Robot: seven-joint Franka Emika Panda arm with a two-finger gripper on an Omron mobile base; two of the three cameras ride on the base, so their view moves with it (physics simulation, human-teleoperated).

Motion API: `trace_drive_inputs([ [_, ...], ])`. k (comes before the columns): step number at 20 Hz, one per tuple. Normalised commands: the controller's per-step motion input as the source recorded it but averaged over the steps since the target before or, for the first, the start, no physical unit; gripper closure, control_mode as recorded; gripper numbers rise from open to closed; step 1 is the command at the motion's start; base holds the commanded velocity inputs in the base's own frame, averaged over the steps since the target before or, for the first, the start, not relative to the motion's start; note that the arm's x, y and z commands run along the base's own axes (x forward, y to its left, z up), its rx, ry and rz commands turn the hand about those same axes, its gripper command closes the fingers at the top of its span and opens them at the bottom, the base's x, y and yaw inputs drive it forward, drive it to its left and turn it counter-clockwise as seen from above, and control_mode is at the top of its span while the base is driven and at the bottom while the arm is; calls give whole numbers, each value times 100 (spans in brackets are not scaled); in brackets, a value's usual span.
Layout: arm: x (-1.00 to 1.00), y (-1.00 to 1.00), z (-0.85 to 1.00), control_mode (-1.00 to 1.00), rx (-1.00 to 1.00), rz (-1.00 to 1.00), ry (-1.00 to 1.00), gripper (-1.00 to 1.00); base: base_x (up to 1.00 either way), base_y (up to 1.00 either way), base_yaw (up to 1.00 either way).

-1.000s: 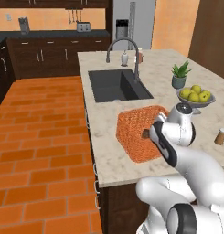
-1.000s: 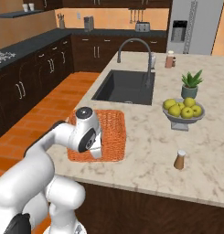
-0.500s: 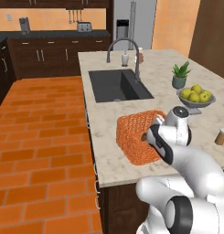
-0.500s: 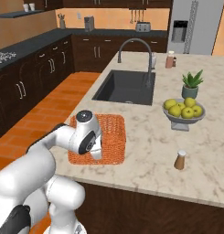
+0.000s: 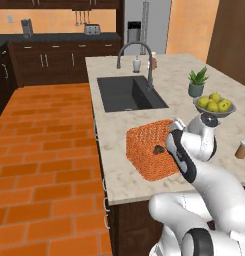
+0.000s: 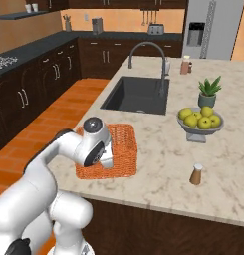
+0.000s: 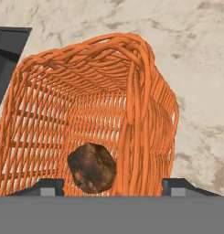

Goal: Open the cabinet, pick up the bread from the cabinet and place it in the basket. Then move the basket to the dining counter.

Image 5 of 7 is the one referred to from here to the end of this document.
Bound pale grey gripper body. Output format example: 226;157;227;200
169;117;187;133

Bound orange woven basket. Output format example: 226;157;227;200
125;118;182;183

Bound tall brown wood cabinet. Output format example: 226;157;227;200
206;0;245;90

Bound dark island cabinet door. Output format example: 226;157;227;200
108;197;168;256

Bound yellow-green apple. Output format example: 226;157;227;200
206;101;219;113
196;96;211;109
217;98;232;113
208;92;222;103

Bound grey fruit bowl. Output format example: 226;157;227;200
192;96;237;119

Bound green plant in grey pot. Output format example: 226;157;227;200
187;66;210;99

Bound black sink basin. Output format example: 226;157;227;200
96;74;170;114

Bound dark grey arched tap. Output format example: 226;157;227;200
116;40;155;92

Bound brown bottle with white cap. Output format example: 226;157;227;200
150;51;159;71

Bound brown shaker with white top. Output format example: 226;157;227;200
234;139;245;160

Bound white soap dispenser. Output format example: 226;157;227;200
132;54;142;74

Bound grey fridge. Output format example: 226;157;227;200
123;0;173;56

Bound silver toaster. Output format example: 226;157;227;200
83;23;102;36

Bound dark wood base cupboards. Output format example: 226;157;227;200
7;39;124;88

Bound dark wood side cupboards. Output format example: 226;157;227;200
0;41;19;126

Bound silver island cabinet handle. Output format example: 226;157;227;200
92;114;99;142
103;214;112;231
102;196;111;214
100;177;108;193

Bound dark wood wall cupboards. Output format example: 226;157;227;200
0;0;124;11

